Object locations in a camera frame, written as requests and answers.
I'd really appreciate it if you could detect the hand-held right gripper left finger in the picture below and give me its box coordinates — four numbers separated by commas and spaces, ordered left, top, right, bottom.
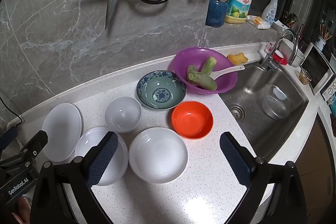
30, 132, 119, 224

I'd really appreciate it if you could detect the white and yellow packet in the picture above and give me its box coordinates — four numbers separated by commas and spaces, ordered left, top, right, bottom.
246, 15, 273, 30

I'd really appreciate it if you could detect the white cup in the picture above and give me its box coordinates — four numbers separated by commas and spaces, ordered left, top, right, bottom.
280, 38, 306, 68

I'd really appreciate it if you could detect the person's left hand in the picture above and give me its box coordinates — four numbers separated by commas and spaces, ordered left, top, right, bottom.
12, 196, 32, 222

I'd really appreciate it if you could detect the white deep round plate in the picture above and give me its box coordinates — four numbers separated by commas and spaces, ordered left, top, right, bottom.
75, 127, 129, 186
128, 127, 189, 184

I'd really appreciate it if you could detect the blue glass cup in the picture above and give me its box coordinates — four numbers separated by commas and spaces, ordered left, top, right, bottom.
205, 0, 229, 28

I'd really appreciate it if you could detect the stainless steel sink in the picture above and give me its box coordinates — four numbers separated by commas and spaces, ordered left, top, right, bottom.
219, 63, 310, 151

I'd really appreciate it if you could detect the yellow sponge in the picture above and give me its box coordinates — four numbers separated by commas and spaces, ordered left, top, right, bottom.
227, 54, 249, 65

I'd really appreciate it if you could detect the purple plastic basin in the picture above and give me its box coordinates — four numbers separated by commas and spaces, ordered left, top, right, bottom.
168, 47, 238, 95

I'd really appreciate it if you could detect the white rice paddle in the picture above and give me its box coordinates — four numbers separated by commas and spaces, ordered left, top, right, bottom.
214, 65, 245, 81

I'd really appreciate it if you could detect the white toaster oven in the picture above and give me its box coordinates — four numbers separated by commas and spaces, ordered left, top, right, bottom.
302, 43, 336, 102

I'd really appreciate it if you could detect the white spray bottle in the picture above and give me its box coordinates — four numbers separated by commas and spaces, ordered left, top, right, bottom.
261, 0, 281, 24

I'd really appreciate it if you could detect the orange plastic bowl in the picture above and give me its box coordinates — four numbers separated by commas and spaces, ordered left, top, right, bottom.
171, 101, 214, 140

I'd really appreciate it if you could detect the sink drain strainer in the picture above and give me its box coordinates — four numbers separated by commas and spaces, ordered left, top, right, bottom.
230, 104, 246, 120

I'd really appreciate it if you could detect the chrome faucet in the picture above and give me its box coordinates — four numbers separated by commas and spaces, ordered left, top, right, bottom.
260, 29, 299, 71

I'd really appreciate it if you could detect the short green radish piece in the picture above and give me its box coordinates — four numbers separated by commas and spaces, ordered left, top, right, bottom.
187, 65, 200, 77

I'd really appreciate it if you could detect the chopstick holder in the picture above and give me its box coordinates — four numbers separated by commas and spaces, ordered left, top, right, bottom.
314, 25, 333, 52

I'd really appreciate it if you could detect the black cable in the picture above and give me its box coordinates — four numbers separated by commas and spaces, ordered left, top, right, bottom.
0, 97, 23, 125

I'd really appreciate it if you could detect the blue patterned ceramic bowl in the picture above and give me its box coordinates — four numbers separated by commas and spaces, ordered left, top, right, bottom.
136, 70, 187, 110

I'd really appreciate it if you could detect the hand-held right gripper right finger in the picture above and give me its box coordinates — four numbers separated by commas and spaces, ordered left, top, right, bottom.
220, 132, 307, 224

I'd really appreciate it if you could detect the small white bowl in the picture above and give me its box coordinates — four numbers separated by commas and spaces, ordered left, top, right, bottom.
105, 97, 143, 133

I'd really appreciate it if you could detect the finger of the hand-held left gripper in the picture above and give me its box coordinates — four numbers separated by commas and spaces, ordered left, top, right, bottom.
0, 127, 18, 152
16, 130, 49, 164

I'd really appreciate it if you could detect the white oval plate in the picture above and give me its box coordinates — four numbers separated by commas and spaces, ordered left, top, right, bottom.
41, 103, 83, 162

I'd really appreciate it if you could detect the large green radish piece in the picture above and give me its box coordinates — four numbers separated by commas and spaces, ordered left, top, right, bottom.
187, 69, 218, 91

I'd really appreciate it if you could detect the long green radish piece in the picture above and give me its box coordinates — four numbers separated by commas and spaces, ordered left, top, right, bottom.
201, 56, 217, 75

